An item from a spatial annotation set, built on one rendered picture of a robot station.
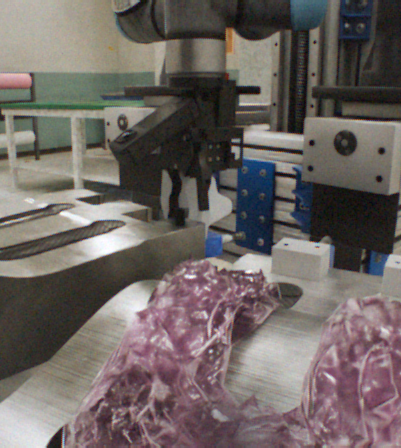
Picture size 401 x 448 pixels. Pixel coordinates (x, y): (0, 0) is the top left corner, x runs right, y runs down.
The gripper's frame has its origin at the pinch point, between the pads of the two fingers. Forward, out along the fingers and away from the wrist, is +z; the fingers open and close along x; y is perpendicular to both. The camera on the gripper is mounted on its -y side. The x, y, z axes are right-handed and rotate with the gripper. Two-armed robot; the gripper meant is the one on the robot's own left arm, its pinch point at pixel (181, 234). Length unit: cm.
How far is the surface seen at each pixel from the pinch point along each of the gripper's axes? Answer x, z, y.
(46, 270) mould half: -12.1, -3.7, -21.9
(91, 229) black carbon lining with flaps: -3.2, -3.8, -13.9
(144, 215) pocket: -0.6, -3.5, -5.8
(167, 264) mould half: -10.7, -1.0, -8.8
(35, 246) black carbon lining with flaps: -4.5, -3.4, -20.5
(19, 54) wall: 704, -71, 171
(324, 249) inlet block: -21.7, -3.6, 2.3
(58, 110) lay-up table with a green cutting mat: 377, 0, 114
